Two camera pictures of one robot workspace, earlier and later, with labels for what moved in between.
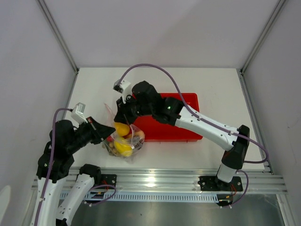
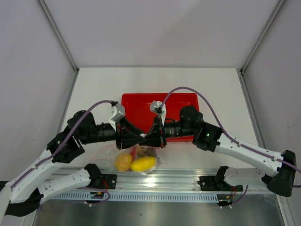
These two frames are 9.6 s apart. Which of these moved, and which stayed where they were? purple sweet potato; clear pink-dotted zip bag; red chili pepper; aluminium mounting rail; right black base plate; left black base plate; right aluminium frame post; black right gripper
Moved: black right gripper; clear pink-dotted zip bag; red chili pepper; purple sweet potato
Stayed: right aluminium frame post; left black base plate; aluminium mounting rail; right black base plate
